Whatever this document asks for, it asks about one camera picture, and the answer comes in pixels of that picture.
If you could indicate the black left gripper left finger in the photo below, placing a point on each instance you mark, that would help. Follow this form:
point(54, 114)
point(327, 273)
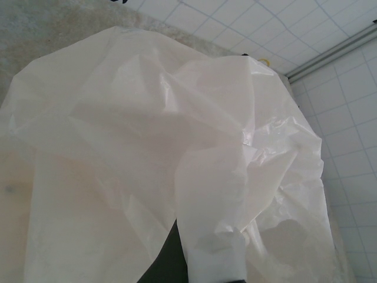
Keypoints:
point(168, 265)

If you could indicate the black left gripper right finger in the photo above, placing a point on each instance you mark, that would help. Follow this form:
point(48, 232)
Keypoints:
point(238, 281)

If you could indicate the white plastic bag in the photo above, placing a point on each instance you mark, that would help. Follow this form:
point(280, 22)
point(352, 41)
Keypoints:
point(117, 118)

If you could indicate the aluminium frame corner post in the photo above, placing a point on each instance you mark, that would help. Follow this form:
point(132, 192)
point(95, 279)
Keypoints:
point(332, 50)

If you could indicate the blue circle animal wall decal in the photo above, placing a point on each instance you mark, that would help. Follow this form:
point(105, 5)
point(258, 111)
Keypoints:
point(117, 1)

